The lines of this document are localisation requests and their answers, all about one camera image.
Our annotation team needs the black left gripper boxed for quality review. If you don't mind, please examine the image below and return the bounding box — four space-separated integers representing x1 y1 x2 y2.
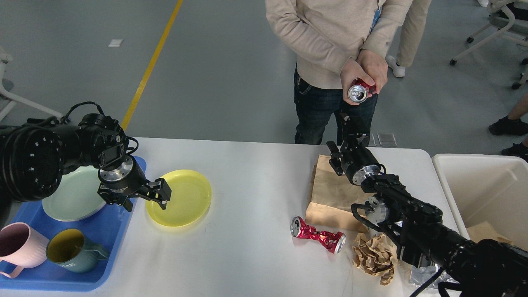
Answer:
97 155 172 212

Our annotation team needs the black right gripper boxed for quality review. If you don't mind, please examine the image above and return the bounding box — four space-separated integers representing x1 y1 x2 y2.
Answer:
327 113 381 184

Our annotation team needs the yellow plastic plate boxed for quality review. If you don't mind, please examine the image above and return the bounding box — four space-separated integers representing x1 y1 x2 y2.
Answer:
146 170 212 227

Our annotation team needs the teal mug yellow inside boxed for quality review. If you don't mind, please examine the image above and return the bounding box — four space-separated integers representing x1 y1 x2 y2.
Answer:
45 228 110 273

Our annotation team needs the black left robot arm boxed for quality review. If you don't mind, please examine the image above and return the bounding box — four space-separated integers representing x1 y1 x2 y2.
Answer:
0 106 172 214

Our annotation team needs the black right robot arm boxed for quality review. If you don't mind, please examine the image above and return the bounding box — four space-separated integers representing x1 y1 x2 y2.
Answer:
327 113 528 297

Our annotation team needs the blue plastic tray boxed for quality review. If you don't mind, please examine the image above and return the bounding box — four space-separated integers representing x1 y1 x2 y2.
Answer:
0 155 147 292

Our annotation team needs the red soda can held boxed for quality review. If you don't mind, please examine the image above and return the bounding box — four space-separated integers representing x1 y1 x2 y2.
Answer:
348 78 375 104

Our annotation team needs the brown paper bag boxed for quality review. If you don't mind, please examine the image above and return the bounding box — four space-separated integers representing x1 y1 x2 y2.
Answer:
305 155 372 233

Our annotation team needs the pale green plate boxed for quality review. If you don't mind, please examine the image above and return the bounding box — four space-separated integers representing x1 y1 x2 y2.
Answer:
42 167 106 222

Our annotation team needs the crushed red soda can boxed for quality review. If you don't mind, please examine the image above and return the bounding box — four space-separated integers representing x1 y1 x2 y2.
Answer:
290 216 346 254

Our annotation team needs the person in beige sweater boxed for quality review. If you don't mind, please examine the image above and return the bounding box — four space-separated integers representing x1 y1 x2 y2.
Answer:
265 0 411 145

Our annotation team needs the crumpled brown paper ball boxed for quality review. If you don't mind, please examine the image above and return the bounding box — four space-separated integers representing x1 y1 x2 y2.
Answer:
352 233 398 286

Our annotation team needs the pink ribbed mug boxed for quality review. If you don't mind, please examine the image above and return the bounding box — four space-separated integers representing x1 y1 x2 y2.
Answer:
0 222 49 278

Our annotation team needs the person in khaki trousers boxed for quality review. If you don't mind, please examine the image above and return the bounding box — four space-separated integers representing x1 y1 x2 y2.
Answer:
385 0 431 78

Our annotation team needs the blue id badge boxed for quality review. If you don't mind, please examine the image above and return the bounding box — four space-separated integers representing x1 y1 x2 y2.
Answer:
368 6 382 35

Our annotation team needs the white plastic bin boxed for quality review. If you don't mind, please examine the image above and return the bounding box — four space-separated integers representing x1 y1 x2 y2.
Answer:
432 154 528 250

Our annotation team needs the brown paper in bin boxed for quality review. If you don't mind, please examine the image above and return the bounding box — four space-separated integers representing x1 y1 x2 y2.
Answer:
467 221 513 244

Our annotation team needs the person with black sneakers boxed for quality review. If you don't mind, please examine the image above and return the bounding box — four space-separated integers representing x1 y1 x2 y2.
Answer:
488 94 528 162

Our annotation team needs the white office chair right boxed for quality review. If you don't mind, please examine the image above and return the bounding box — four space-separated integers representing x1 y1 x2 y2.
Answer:
450 0 528 66

